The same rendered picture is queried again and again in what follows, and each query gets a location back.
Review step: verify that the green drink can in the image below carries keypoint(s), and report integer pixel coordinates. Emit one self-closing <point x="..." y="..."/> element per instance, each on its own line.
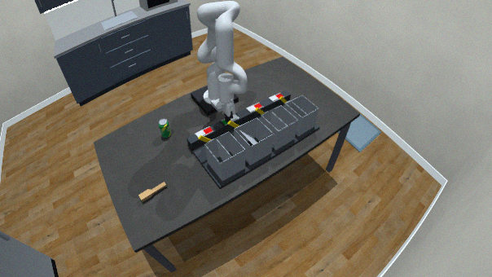
<point x="164" y="128"/>

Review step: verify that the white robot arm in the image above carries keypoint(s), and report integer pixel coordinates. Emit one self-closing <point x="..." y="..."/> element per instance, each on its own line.
<point x="222" y="92"/>

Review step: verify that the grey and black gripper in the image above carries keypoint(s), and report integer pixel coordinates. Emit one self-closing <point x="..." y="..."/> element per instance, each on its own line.
<point x="228" y="109"/>

